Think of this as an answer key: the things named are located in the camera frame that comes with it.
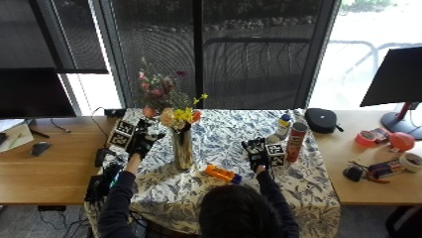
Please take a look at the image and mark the black monitor with red stand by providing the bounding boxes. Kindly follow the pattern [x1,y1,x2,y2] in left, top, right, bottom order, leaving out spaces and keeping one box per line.
[359,46,422,141]

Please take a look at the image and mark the black power adapter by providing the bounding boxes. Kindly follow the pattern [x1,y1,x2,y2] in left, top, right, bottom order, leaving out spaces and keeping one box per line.
[103,108,127,117]

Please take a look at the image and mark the white marker cube right glove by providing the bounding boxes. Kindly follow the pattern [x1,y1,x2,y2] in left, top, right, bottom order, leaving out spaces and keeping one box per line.
[264,142,288,168]

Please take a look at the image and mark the black chair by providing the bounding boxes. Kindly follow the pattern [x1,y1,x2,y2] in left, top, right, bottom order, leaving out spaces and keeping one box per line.
[385,205,422,238]

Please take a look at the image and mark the glass vase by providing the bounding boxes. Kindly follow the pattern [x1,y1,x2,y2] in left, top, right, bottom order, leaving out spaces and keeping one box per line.
[171,127,196,172]

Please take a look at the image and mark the red chips can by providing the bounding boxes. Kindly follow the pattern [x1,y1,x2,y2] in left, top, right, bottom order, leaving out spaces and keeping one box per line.
[286,122,309,164]

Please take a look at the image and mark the dark window blind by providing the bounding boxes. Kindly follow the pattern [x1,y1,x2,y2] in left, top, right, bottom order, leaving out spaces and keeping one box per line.
[0,0,110,74]

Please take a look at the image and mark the black zipped case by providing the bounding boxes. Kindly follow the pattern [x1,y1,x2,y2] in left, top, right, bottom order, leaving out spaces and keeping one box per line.
[304,107,347,135]

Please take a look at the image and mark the blue floral tablecloth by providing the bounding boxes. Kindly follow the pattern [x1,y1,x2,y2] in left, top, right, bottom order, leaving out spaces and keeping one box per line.
[85,108,343,238]

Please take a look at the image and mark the white bottle with yellow label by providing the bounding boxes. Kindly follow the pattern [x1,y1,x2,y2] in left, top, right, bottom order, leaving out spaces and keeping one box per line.
[275,113,295,142]

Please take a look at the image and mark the white marker cube left glove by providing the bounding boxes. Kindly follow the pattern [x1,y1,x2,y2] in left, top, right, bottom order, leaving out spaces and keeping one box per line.
[106,119,138,151]

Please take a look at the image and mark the yellow and peach flowers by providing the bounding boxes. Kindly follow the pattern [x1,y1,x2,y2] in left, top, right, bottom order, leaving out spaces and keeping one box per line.
[159,93,211,132]

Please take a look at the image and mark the black box with cables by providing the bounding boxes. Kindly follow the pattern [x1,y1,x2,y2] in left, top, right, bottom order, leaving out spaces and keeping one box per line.
[83,174,111,202]

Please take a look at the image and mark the person's left hand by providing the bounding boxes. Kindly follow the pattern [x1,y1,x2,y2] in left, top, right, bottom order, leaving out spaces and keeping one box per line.
[126,118,168,162]

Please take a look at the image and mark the white paper pad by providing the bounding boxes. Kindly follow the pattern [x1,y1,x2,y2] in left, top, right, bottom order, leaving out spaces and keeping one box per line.
[0,118,37,154]

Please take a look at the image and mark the white marker cube glove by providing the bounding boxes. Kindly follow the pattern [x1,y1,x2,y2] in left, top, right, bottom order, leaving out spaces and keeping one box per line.
[106,119,138,151]
[264,142,288,168]

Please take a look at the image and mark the black computer mouse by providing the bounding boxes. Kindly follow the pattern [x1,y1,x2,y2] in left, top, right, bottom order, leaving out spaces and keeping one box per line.
[31,141,54,158]

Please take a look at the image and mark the red tape roll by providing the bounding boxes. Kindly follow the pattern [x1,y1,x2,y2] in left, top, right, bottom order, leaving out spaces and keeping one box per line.
[353,129,380,148]

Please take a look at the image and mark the white tape roll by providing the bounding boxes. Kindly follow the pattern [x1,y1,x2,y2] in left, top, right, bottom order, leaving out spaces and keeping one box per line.
[399,152,422,174]

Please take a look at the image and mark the dark purple box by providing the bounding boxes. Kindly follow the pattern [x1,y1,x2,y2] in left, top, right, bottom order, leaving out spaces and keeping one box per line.
[367,159,407,179]

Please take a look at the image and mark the person's right hand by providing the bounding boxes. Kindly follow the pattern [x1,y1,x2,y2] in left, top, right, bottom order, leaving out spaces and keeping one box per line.
[240,137,271,173]

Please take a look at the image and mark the orange bottle with blue cap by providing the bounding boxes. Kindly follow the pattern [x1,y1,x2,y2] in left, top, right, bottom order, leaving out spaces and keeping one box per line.
[206,164,244,185]

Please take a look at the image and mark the red round ball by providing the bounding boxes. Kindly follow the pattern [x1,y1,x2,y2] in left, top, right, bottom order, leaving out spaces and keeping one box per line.
[388,131,417,153]

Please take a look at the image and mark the small black round pouch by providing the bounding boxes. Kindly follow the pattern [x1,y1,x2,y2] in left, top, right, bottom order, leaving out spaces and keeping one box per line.
[343,164,367,182]

